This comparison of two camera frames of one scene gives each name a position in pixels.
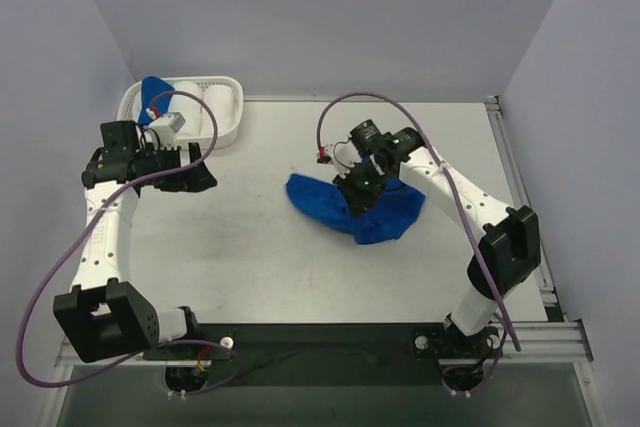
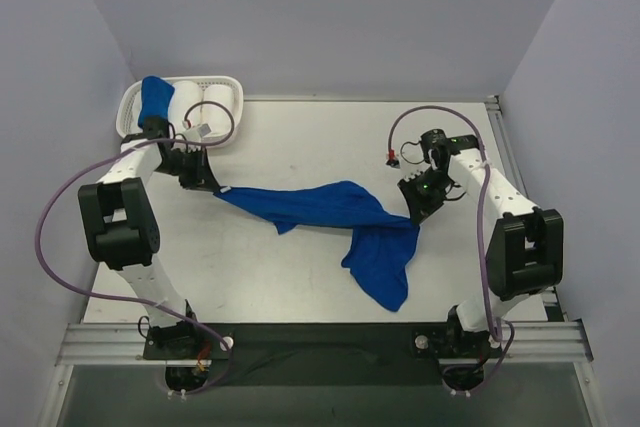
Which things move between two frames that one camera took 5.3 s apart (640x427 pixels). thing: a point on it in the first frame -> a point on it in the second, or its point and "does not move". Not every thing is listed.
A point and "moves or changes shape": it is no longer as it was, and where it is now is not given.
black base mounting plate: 328,354 does not move
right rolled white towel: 221,100 does not move
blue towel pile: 398,209 moves or changes shape
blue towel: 155,94 does not move
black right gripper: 357,192 -> 420,198
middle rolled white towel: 190,108 does not move
